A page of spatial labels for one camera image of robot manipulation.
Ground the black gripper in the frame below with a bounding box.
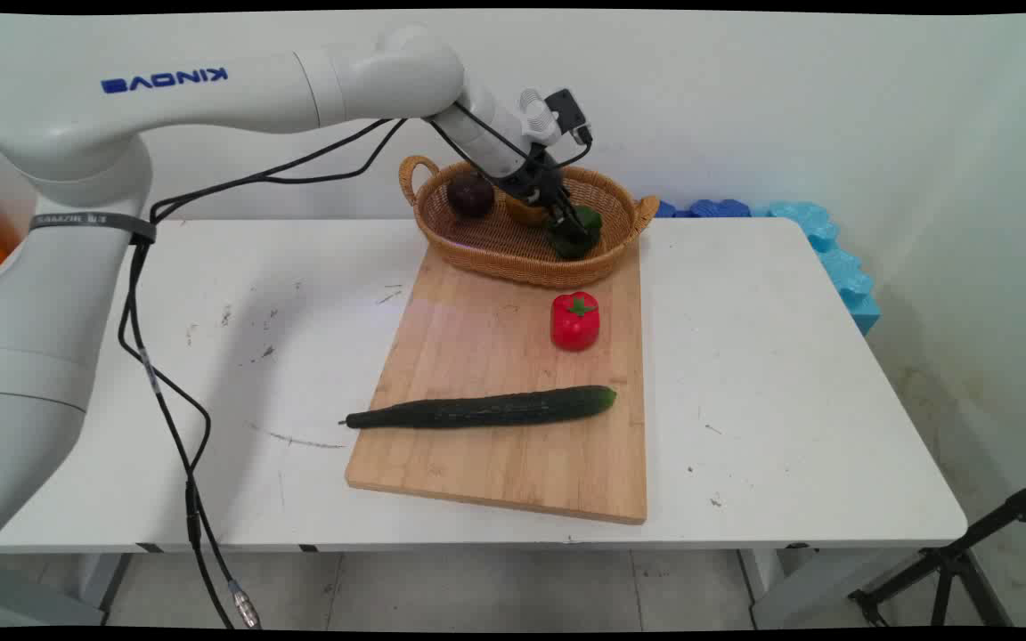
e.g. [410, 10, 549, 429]
[499, 153, 589, 238]

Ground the long dark green cucumber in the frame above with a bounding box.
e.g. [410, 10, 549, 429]
[339, 385, 618, 432]

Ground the green toy bell pepper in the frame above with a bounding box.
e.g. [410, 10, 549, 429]
[547, 207, 605, 261]

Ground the yellow-brown toy potato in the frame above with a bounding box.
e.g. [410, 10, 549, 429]
[504, 196, 551, 227]

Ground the woven wicker basket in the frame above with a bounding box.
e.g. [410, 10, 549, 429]
[399, 155, 660, 289]

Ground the dark purple toy fruit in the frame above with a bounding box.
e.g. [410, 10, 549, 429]
[447, 171, 496, 220]

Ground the red toy bell pepper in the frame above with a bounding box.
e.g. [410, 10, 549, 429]
[550, 291, 602, 352]

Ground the dark blue foam piece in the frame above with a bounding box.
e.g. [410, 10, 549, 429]
[655, 198, 753, 220]

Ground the wooden cutting board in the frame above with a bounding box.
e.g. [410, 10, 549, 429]
[344, 240, 648, 525]

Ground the light blue foam piece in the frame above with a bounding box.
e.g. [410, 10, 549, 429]
[764, 201, 882, 337]

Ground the white table leg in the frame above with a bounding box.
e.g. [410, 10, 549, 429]
[738, 545, 866, 629]

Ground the black tripod stand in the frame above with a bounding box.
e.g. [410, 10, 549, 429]
[847, 472, 1026, 629]

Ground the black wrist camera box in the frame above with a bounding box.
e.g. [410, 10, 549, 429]
[545, 87, 594, 147]

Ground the white ribbed camera mount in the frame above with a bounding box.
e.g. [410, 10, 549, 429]
[517, 87, 562, 145]

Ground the short black wrist cable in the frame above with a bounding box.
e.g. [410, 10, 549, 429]
[428, 100, 594, 175]

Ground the long black robot cable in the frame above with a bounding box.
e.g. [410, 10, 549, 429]
[118, 116, 409, 630]

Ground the grey strap band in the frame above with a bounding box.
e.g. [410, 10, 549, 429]
[29, 212, 158, 247]

